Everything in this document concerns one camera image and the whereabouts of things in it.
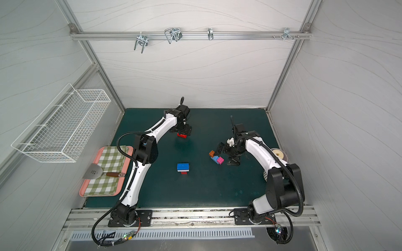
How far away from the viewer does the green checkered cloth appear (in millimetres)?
829

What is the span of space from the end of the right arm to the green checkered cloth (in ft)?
1.98

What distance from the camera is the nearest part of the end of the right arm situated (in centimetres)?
64
